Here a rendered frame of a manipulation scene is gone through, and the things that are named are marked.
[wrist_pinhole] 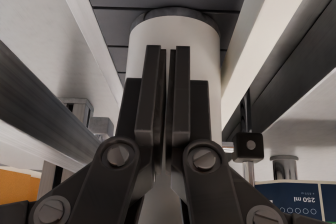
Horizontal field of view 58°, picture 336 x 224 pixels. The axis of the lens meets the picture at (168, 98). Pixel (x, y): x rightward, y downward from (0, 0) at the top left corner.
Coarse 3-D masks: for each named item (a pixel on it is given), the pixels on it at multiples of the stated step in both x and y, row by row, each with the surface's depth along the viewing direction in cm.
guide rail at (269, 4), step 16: (256, 0) 10; (272, 0) 9; (288, 0) 9; (240, 16) 13; (256, 16) 10; (272, 16) 10; (288, 16) 10; (240, 32) 12; (256, 32) 11; (272, 32) 11; (240, 48) 12; (256, 48) 12; (224, 64) 16; (240, 64) 13; (256, 64) 13; (224, 80) 16; (240, 80) 15; (224, 96) 17; (240, 96) 17; (224, 112) 19
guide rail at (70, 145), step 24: (0, 48) 6; (0, 72) 6; (24, 72) 6; (0, 96) 6; (24, 96) 6; (48, 96) 8; (0, 120) 6; (24, 120) 6; (48, 120) 8; (72, 120) 10; (24, 144) 8; (48, 144) 8; (72, 144) 10; (96, 144) 13; (72, 168) 12
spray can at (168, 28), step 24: (144, 24) 15; (168, 24) 15; (192, 24) 15; (216, 24) 16; (144, 48) 15; (168, 48) 14; (192, 48) 14; (216, 48) 16; (168, 72) 14; (192, 72) 14; (216, 72) 15; (216, 96) 15; (216, 120) 14; (168, 192) 12; (144, 216) 12; (168, 216) 12
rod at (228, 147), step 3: (222, 141) 34; (225, 141) 34; (222, 144) 33; (225, 144) 33; (228, 144) 33; (231, 144) 33; (234, 144) 33; (222, 147) 33; (225, 147) 33; (228, 147) 33; (231, 147) 33; (234, 147) 33; (225, 150) 33; (228, 150) 33; (231, 150) 33
